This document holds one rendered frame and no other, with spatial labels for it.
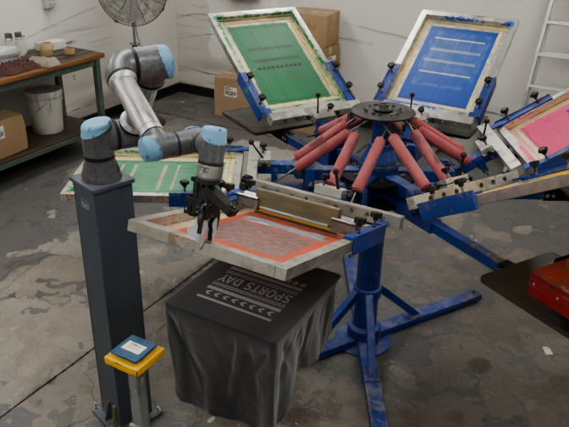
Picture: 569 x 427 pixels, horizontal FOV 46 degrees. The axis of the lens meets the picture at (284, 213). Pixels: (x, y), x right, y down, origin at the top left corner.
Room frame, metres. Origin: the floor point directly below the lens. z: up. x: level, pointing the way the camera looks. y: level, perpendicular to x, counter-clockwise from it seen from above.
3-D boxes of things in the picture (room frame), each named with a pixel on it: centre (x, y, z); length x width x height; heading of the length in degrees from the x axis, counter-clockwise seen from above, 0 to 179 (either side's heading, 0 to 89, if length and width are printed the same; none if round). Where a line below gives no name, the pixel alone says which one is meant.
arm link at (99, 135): (2.40, 0.71, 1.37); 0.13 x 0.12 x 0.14; 122
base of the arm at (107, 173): (2.39, 0.72, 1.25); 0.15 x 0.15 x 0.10
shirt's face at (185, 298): (2.02, 0.10, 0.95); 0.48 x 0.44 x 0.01; 151
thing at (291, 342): (1.92, -0.09, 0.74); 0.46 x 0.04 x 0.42; 151
